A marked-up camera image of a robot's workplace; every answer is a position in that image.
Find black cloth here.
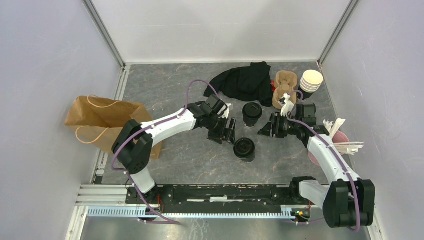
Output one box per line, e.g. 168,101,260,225
203,61,274,108

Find pink straw holder cup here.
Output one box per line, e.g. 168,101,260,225
308,130,350,166

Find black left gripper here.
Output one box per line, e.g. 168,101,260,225
205,115,237,147

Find brown paper bag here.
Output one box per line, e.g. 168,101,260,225
64,95,153,155

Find black paper coffee cup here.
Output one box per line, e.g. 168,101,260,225
243,113,262,128
236,153,255,163

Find brown cardboard cup carrier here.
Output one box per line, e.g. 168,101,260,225
272,70,298,110

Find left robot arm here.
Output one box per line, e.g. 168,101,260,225
111,94,237,204

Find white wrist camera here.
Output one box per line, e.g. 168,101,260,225
278,93,295,117
218,103,234,119

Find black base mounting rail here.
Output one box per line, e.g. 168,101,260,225
125,184,315,214

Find black cup lid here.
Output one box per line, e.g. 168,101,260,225
242,102,263,119
233,137,255,155

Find red small object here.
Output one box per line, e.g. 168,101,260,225
271,80,276,92

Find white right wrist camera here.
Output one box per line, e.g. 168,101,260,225
278,93,295,117

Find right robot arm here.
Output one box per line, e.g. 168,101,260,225
258,104,376,231

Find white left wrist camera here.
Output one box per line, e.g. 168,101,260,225
218,103,234,119

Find stack of white paper cups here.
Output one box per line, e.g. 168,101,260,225
298,69,324,100

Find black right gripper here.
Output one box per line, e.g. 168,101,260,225
257,111,301,139

